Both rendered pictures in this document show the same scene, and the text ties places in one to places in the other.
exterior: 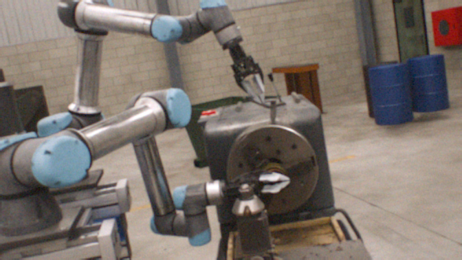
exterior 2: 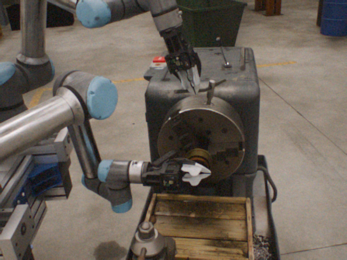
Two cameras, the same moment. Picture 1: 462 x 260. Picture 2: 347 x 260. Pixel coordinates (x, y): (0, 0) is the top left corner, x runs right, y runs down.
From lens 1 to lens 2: 0.67 m
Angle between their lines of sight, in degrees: 20
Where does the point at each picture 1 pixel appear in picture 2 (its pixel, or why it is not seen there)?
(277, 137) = (209, 119)
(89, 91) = (33, 43)
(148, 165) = (76, 137)
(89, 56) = (31, 10)
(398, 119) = (339, 32)
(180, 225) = (104, 192)
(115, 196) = (54, 147)
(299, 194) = (222, 170)
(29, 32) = not seen: outside the picture
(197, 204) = (119, 182)
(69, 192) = not seen: hidden behind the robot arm
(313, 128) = (249, 105)
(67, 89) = not seen: outside the picture
